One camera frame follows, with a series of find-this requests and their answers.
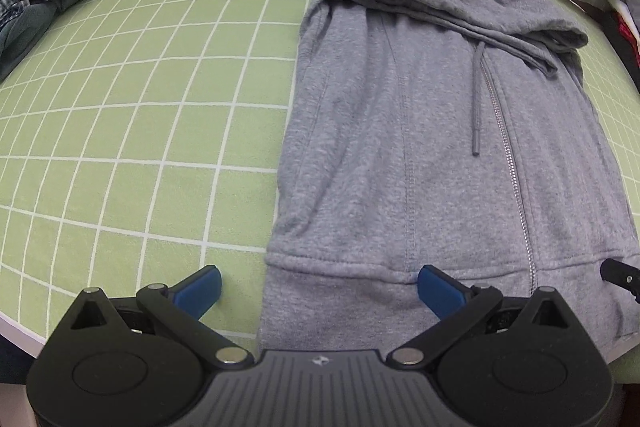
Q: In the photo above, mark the green grid mat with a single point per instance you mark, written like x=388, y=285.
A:
x=140, y=140

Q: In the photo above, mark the white folded garment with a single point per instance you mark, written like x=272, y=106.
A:
x=621, y=8

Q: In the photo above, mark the red and black garment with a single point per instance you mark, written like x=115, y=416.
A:
x=623, y=42

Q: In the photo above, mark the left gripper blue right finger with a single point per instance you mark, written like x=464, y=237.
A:
x=460, y=310

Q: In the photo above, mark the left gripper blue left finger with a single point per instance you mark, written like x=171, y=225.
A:
x=176, y=311

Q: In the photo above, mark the grey zip hoodie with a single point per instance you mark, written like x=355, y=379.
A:
x=454, y=133

